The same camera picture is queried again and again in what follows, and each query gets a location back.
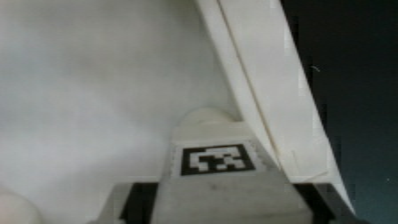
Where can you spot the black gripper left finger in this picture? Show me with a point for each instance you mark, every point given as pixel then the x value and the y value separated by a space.
pixel 129 204

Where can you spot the white square tabletop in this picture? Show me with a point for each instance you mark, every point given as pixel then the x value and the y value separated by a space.
pixel 113 65

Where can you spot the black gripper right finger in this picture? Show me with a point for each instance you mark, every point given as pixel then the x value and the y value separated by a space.
pixel 326 208

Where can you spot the white table leg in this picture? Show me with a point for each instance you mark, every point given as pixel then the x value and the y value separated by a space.
pixel 225 186

